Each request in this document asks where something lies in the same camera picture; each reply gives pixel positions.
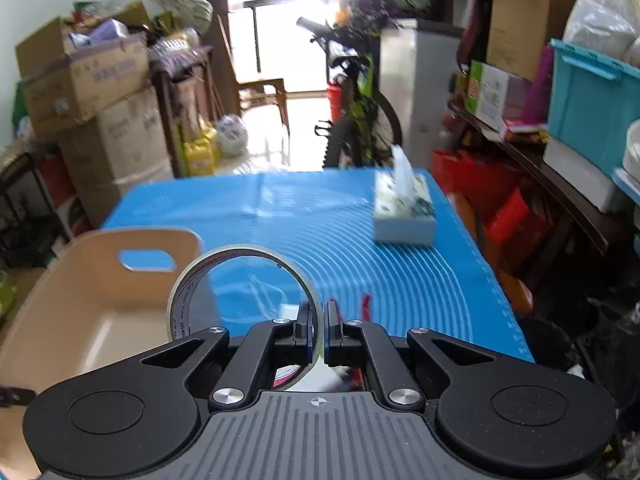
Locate white cabinet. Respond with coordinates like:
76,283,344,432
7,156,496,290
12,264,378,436
377,19,466,171

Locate white plastic bag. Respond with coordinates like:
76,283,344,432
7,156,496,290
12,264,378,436
219,115,249,157

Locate glass balcony door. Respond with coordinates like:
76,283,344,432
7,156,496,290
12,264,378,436
226,0,361,98

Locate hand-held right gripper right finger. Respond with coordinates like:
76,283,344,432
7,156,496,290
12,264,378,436
324,299,498,408

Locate dark wooden shelf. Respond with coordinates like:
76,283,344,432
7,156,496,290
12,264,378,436
149,45,236,177

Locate wooden chair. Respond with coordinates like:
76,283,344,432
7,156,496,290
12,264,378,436
235,77,292,166

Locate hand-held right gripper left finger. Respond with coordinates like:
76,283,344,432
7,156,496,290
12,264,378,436
141,301,317,407

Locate floral tissue box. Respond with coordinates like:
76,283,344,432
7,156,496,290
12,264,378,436
372,144,437,247

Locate red paper gift bag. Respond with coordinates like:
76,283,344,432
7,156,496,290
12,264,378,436
431,150,516,221
484,187,547,263

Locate blue silicone mat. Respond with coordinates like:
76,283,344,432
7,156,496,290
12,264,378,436
100,169,536,391

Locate green white printed box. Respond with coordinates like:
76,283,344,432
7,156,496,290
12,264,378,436
465,60,532,131

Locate black metal rack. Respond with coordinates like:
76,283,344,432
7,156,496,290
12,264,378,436
0,152,73,261

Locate large translucent plastic bag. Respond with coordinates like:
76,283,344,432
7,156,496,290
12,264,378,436
564,0,640,68

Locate yellow plastic jug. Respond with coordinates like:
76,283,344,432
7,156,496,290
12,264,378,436
182,127,221,177

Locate taped large cardboard box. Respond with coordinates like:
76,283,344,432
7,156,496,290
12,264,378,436
57,85,176,226

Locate dark wooden side table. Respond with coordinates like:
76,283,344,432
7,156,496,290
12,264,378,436
449,102,623,271

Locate black green bicycle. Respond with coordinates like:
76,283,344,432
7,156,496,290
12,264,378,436
296,16,403,170

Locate clear tape roll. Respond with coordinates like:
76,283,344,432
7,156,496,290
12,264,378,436
166,244,321,392

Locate tall brown cardboard box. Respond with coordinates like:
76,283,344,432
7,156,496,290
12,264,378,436
486,0,567,82

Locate teal plastic storage bin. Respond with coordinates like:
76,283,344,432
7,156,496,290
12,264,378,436
547,38,640,176

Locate beige plastic basket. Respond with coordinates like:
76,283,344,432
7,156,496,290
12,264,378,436
0,228,223,396

